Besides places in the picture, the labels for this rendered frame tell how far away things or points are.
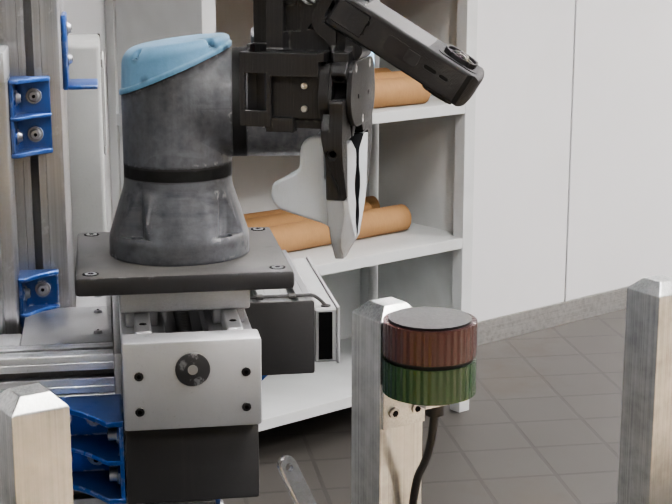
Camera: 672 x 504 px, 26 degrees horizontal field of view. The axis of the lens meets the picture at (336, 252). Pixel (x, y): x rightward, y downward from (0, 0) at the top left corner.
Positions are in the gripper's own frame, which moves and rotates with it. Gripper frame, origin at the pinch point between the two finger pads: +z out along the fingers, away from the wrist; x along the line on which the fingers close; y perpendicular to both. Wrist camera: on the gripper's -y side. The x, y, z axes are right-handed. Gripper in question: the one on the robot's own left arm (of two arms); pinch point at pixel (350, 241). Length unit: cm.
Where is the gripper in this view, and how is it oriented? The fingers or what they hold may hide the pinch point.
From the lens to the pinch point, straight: 105.6
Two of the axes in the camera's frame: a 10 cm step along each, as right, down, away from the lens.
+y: -9.7, -0.6, 2.5
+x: -2.5, 2.2, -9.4
